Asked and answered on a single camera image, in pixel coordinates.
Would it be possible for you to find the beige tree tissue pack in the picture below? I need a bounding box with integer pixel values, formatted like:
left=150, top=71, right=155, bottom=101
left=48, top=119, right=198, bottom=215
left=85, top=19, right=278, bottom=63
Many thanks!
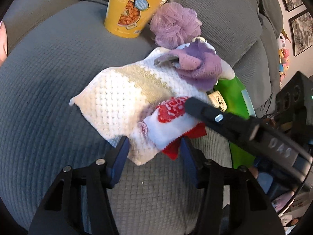
left=207, top=91, right=228, bottom=112

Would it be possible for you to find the red white sock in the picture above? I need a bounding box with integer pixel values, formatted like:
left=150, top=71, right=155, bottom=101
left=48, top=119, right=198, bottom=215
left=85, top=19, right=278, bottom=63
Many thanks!
left=141, top=97, right=206, bottom=160

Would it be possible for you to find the purple and grey sock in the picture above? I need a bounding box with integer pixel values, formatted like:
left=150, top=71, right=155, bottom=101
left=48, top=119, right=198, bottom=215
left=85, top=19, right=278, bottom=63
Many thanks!
left=154, top=39, right=222, bottom=92

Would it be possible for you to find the purple mesh bath pouf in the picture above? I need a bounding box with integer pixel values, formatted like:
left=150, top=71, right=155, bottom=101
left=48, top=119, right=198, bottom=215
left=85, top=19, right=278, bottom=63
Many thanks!
left=150, top=2, right=202, bottom=49

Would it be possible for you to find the white plush toy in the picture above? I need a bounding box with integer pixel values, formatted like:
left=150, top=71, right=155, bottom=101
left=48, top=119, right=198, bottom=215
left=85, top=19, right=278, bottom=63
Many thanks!
left=176, top=37, right=235, bottom=82

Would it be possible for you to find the person right hand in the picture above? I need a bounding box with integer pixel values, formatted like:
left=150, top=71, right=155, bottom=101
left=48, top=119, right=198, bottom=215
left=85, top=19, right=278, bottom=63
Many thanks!
left=271, top=191, right=294, bottom=213

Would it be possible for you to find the green cardboard box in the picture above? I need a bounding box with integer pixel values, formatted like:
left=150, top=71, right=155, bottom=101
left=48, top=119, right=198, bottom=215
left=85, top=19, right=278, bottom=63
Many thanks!
left=214, top=76, right=256, bottom=168

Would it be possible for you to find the white cream knitted cloth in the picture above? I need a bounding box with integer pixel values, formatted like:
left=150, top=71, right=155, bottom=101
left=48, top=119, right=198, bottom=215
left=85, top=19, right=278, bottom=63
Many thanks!
left=69, top=47, right=209, bottom=165

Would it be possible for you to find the pile of plush toys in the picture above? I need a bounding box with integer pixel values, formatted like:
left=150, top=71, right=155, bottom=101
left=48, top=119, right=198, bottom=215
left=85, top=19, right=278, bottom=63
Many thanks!
left=277, top=29, right=291, bottom=82

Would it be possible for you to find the grey fabric sofa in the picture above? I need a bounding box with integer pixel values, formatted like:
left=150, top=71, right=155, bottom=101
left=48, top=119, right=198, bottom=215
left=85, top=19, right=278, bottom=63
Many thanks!
left=0, top=0, right=284, bottom=235

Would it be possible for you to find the pink garment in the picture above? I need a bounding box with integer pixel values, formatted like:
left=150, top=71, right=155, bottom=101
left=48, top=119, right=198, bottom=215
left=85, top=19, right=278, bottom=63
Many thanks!
left=0, top=21, right=8, bottom=66

